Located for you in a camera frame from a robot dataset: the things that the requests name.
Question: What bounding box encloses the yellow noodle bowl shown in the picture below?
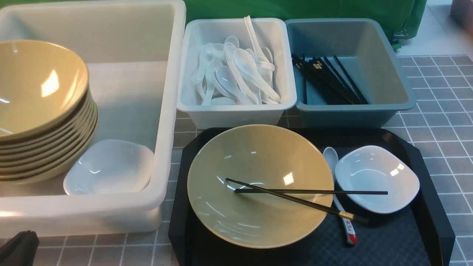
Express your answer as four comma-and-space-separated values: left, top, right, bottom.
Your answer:
187, 125, 334, 249

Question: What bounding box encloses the white spoon red handle tip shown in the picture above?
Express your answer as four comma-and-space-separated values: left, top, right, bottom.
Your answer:
323, 147, 358, 246

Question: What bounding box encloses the black chopstick with gold band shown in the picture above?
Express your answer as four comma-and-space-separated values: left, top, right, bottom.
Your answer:
226, 178, 369, 224

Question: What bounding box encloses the white square dish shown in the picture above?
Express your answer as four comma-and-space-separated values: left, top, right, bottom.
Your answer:
334, 145, 420, 214
64, 139, 154, 195

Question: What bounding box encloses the plain black chopstick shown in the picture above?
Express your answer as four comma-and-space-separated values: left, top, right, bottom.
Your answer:
234, 188, 388, 195

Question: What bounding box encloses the top stacked yellow bowl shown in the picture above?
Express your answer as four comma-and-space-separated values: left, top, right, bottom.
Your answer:
0, 40, 89, 142

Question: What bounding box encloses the pile of white spoons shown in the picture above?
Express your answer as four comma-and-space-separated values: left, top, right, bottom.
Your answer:
190, 16, 281, 106

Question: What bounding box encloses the white spoon bin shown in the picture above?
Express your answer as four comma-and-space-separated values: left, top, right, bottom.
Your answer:
176, 17, 297, 129

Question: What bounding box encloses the bundle of black chopsticks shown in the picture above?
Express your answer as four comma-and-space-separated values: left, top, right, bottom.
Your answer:
291, 53, 369, 105

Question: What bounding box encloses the white square dish in bin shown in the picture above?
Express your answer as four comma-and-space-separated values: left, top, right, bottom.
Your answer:
64, 139, 154, 195

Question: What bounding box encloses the large white plastic bin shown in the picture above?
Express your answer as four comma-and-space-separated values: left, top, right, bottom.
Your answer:
1, 0, 186, 238

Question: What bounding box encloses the green cloth backdrop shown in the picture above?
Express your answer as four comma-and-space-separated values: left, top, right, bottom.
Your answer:
185, 0, 427, 50

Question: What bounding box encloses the stack of yellow bowls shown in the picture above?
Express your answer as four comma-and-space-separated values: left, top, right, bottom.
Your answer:
1, 89, 99, 184

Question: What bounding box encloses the black serving tray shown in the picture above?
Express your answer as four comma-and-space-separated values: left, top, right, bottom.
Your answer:
168, 128, 456, 266

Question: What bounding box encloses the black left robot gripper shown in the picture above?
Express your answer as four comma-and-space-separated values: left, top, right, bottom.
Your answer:
0, 230, 40, 266

